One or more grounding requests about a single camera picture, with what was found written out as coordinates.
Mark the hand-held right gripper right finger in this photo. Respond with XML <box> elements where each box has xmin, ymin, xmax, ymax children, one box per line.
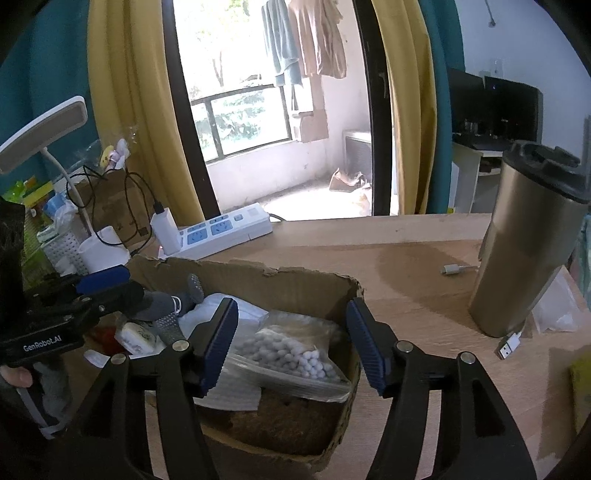
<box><xmin>346</xmin><ymin>298</ymin><xmax>539</xmax><ymax>480</ymax></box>

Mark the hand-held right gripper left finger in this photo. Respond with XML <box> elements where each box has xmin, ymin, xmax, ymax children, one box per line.
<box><xmin>53</xmin><ymin>298</ymin><xmax>239</xmax><ymax>480</ymax></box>

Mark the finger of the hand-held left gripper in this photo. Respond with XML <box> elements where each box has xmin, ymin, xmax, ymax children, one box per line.
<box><xmin>92</xmin><ymin>281</ymin><xmax>146</xmax><ymax>319</ymax></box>
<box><xmin>76</xmin><ymin>265</ymin><xmax>131</xmax><ymax>296</ymax></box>

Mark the printed tissue pack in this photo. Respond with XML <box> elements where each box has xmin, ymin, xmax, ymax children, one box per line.
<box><xmin>121</xmin><ymin>322</ymin><xmax>160</xmax><ymax>354</ymax></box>

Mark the white sheet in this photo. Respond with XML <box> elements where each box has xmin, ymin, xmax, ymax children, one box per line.
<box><xmin>194</xmin><ymin>360</ymin><xmax>263</xmax><ymax>411</ymax></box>

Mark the grey dotted sock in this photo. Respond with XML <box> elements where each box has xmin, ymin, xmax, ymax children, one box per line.
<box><xmin>151</xmin><ymin>310</ymin><xmax>184</xmax><ymax>344</ymax></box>
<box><xmin>134</xmin><ymin>273</ymin><xmax>205</xmax><ymax>321</ymax></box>

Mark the bag of white beads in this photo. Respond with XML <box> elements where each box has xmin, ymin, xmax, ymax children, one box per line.
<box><xmin>226</xmin><ymin>311</ymin><xmax>354</xmax><ymax>402</ymax></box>

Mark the cardboard box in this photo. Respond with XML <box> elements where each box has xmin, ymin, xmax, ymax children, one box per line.
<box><xmin>85</xmin><ymin>254</ymin><xmax>365</xmax><ymax>467</ymax></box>

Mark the red soft ball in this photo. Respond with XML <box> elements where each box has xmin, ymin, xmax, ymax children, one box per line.
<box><xmin>90</xmin><ymin>325</ymin><xmax>123</xmax><ymax>354</ymax></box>

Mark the person's left hand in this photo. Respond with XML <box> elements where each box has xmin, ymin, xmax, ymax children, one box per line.
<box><xmin>0</xmin><ymin>364</ymin><xmax>34</xmax><ymax>388</ymax></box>

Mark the white perforated basket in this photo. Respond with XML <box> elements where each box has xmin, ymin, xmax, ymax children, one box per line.
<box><xmin>42</xmin><ymin>228</ymin><xmax>90</xmax><ymax>275</ymax></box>

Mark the brown carton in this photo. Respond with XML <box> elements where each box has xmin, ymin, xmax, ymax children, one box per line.
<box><xmin>69</xmin><ymin>168</ymin><xmax>160</xmax><ymax>252</ymax></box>

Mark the white charger plug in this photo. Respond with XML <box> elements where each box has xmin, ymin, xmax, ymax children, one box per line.
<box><xmin>150</xmin><ymin>209</ymin><xmax>182</xmax><ymax>254</ymax></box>

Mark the blue and white packet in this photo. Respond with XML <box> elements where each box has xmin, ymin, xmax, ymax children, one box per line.
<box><xmin>44</xmin><ymin>194</ymin><xmax>79</xmax><ymax>227</ymax></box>

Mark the brown fibre pad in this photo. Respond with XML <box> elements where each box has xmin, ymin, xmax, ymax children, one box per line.
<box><xmin>208</xmin><ymin>390</ymin><xmax>352</xmax><ymax>455</ymax></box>

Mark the green snack packet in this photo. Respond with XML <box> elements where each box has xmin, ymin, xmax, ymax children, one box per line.
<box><xmin>2</xmin><ymin>176</ymin><xmax>56</xmax><ymax>282</ymax></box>

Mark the white power strip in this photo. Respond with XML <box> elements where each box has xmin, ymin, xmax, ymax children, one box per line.
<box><xmin>157</xmin><ymin>203</ymin><xmax>274</xmax><ymax>259</ymax></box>

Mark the small plush toy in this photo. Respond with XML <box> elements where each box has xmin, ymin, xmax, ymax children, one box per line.
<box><xmin>100</xmin><ymin>138</ymin><xmax>127</xmax><ymax>169</ymax></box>

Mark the white desk lamp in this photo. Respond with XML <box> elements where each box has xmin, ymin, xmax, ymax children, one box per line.
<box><xmin>0</xmin><ymin>96</ymin><xmax>132</xmax><ymax>274</ymax></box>

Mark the cardboard scrap on balcony floor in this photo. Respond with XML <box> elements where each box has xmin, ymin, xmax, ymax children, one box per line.
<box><xmin>329</xmin><ymin>168</ymin><xmax>371</xmax><ymax>192</ymax></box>

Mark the yellow curtain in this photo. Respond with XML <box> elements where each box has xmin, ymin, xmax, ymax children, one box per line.
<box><xmin>372</xmin><ymin>0</ymin><xmax>439</xmax><ymax>215</ymax></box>
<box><xmin>88</xmin><ymin>0</ymin><xmax>206</xmax><ymax>227</ymax></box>

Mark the steel tumbler with black lid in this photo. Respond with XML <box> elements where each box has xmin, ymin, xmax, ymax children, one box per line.
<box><xmin>468</xmin><ymin>140</ymin><xmax>591</xmax><ymax>337</ymax></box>

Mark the air conditioner unit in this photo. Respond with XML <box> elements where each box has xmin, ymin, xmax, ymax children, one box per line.
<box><xmin>342</xmin><ymin>129</ymin><xmax>372</xmax><ymax>178</ymax></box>

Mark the clear plastic bag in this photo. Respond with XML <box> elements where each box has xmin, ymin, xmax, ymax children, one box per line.
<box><xmin>531</xmin><ymin>265</ymin><xmax>587</xmax><ymax>333</ymax></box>

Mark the white cabinet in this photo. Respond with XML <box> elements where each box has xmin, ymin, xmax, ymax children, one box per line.
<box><xmin>450</xmin><ymin>141</ymin><xmax>504</xmax><ymax>213</ymax></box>

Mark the balcony window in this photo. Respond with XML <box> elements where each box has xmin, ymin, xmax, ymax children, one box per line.
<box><xmin>189</xmin><ymin>83</ymin><xmax>296</xmax><ymax>162</ymax></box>

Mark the yellow tissue packet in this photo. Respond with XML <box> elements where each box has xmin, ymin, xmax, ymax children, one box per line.
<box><xmin>569</xmin><ymin>355</ymin><xmax>591</xmax><ymax>416</ymax></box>

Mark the teal curtain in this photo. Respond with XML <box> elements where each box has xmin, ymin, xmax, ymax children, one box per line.
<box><xmin>418</xmin><ymin>0</ymin><xmax>465</xmax><ymax>213</ymax></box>
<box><xmin>0</xmin><ymin>0</ymin><xmax>100</xmax><ymax>185</ymax></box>

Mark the pastel cloth pile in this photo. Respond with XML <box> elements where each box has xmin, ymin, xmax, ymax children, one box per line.
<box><xmin>573</xmin><ymin>217</ymin><xmax>591</xmax><ymax>278</ymax></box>

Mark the black monitor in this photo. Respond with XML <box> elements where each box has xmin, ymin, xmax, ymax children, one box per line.
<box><xmin>482</xmin><ymin>76</ymin><xmax>543</xmax><ymax>148</ymax></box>
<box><xmin>447</xmin><ymin>68</ymin><xmax>488</xmax><ymax>144</ymax></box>

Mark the hanging teal towel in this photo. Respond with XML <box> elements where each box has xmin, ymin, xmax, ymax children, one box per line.
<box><xmin>261</xmin><ymin>0</ymin><xmax>303</xmax><ymax>88</ymax></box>

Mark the hanging beige shirt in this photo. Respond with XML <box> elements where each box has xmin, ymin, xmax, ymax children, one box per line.
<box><xmin>286</xmin><ymin>0</ymin><xmax>348</xmax><ymax>79</ymax></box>

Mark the black charging cable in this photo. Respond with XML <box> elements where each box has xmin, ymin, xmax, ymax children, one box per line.
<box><xmin>66</xmin><ymin>166</ymin><xmax>164</xmax><ymax>241</ymax></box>

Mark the white USB cable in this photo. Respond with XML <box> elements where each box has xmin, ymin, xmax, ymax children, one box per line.
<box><xmin>442</xmin><ymin>263</ymin><xmax>525</xmax><ymax>361</ymax></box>

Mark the cardboard piece on balcony wall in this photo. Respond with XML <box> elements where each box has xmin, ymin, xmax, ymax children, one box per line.
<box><xmin>291</xmin><ymin>109</ymin><xmax>328</xmax><ymax>143</ymax></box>

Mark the black door frame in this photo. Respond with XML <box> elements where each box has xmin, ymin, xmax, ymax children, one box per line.
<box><xmin>161</xmin><ymin>0</ymin><xmax>400</xmax><ymax>217</ymax></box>

